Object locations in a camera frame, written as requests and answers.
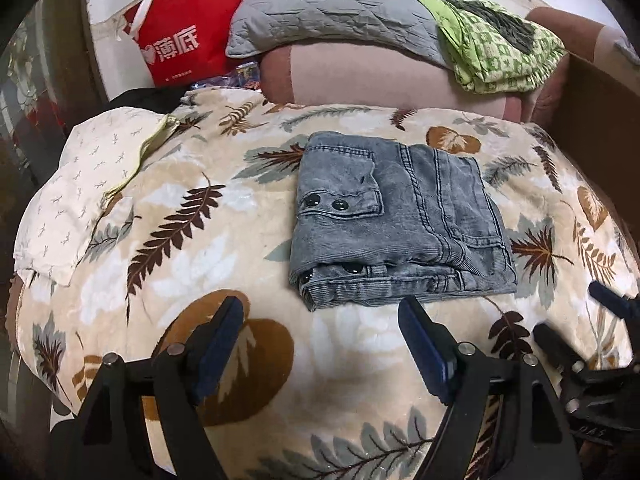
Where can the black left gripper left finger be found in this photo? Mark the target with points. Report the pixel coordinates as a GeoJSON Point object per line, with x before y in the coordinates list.
{"type": "Point", "coordinates": [108, 438]}

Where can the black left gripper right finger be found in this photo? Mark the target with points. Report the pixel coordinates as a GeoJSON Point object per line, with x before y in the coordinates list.
{"type": "Point", "coordinates": [503, 419]}

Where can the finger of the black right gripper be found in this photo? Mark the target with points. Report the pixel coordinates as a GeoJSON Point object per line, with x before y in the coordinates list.
{"type": "Point", "coordinates": [612, 299]}
{"type": "Point", "coordinates": [555, 344]}

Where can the grey denim pants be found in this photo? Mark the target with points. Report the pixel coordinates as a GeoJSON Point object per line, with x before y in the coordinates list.
{"type": "Point", "coordinates": [377, 220]}

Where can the brown cardboard box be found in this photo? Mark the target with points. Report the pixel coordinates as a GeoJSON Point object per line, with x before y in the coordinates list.
{"type": "Point", "coordinates": [595, 121]}

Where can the beige leaf print blanket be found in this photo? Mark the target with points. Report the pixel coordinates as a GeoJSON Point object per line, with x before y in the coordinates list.
{"type": "Point", "coordinates": [334, 393]}

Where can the green patterned folded cloth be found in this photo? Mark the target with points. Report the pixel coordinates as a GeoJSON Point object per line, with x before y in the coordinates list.
{"type": "Point", "coordinates": [492, 50]}

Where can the white patterned pillow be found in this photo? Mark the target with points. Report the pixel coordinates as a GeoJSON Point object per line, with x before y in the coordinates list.
{"type": "Point", "coordinates": [100, 157]}

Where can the black garment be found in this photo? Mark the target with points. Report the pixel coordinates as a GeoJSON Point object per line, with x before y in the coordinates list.
{"type": "Point", "coordinates": [158, 100]}

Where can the pink brown bolster cushion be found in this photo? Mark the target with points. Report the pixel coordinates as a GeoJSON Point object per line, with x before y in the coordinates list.
{"type": "Point", "coordinates": [341, 73]}

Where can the colourful snack packet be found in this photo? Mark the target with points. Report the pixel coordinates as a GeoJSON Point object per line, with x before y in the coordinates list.
{"type": "Point", "coordinates": [243, 76]}

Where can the grey quilted pillow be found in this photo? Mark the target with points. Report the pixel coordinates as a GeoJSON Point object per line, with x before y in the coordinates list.
{"type": "Point", "coordinates": [259, 26]}

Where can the red paper shopping bag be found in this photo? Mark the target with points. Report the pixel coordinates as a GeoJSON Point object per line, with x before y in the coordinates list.
{"type": "Point", "coordinates": [182, 41]}

